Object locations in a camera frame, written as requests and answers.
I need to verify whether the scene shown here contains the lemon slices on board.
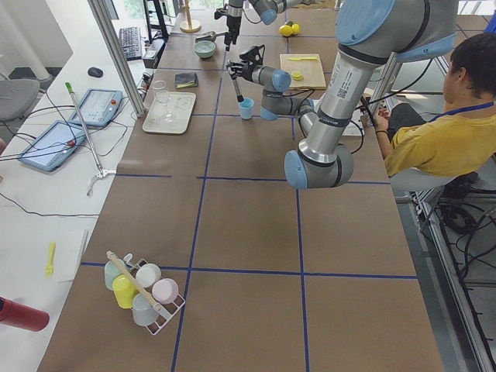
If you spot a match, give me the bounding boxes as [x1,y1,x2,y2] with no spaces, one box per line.
[291,71,303,81]

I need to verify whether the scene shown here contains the yellow lemon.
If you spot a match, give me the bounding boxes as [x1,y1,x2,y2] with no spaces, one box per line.
[291,23,300,36]
[279,25,293,37]

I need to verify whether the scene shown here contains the red thermos bottle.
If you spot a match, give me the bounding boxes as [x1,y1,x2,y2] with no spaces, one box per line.
[1,298,50,332]

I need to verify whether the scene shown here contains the mint green cup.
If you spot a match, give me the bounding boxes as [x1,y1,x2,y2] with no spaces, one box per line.
[104,260,122,291]

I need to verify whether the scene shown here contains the light blue cup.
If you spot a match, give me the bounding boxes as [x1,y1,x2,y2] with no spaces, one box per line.
[238,97,254,120]

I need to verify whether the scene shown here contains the white cup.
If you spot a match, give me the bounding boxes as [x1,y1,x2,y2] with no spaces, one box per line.
[136,263,161,288]

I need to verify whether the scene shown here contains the pink cup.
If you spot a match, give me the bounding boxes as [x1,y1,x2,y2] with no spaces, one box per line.
[152,278,179,304]

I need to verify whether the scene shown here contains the aluminium frame post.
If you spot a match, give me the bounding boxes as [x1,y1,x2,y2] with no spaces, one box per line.
[88,0,146,118]

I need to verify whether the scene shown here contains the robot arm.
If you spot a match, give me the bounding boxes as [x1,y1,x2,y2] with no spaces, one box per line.
[226,0,458,189]
[214,0,312,51]

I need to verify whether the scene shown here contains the grey cup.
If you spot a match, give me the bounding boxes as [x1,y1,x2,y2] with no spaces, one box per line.
[132,294,159,326]

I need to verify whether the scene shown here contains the yellow cup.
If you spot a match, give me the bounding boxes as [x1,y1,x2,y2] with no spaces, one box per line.
[112,274,139,309]

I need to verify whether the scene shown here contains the bamboo cutting board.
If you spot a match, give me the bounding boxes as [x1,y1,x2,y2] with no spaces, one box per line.
[279,53,327,90]

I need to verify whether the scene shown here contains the black computer mouse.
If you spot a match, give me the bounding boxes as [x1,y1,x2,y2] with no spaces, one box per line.
[87,67,104,78]

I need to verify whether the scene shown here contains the cream bear tray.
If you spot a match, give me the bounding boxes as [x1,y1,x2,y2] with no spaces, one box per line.
[142,92,196,135]

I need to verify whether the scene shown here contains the green bowl with ice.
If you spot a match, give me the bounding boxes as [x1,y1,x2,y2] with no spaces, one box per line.
[193,40,216,59]

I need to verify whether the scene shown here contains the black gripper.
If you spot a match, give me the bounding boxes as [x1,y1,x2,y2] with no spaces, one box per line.
[214,0,243,45]
[224,29,265,80]

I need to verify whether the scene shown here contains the person in yellow shirt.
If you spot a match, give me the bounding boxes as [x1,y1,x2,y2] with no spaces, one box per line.
[375,33,495,177]

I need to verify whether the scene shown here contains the white wire cup rack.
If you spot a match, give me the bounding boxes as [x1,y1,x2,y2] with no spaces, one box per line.
[112,253,185,335]

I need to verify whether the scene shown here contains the black keyboard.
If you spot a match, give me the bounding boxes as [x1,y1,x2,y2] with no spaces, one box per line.
[118,26,143,60]

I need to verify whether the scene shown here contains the steel muddler with black tip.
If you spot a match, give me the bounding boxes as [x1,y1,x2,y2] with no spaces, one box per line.
[230,74,244,103]

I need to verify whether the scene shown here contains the reacher grabber stick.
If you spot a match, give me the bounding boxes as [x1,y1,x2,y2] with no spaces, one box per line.
[65,81,117,198]

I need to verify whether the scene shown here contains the yellow plastic knife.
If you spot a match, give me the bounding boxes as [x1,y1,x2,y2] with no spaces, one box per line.
[288,56,318,61]

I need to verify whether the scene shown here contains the grey folded cloth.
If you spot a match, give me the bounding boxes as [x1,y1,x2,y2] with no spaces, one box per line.
[174,72,198,89]

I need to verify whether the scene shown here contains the small yellow plastic spoon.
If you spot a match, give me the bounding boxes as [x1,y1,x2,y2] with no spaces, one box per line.
[45,241,56,277]

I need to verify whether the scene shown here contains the wine glass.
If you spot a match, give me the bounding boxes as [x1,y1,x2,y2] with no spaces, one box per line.
[151,80,174,122]

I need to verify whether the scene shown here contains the blue teach pendant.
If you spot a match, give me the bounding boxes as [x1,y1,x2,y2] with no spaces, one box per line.
[17,120,86,172]
[74,88,123,128]

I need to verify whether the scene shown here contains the metal ice scoop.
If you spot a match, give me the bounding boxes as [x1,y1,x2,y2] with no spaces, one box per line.
[195,31,229,43]

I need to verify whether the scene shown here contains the wooden cup tree stand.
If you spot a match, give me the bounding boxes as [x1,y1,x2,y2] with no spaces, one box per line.
[179,0,202,33]

